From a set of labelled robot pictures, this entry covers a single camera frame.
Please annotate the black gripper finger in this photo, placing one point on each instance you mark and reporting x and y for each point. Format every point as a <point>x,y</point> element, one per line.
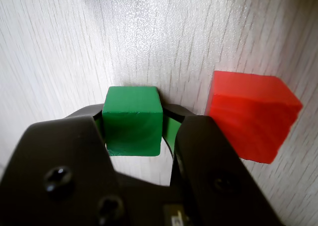
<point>62,161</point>
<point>206,166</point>

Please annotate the green cube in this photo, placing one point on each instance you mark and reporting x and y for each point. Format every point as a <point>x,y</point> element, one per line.
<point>133,121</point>

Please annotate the red cube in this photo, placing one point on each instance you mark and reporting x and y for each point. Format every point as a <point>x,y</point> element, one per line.
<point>251,116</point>

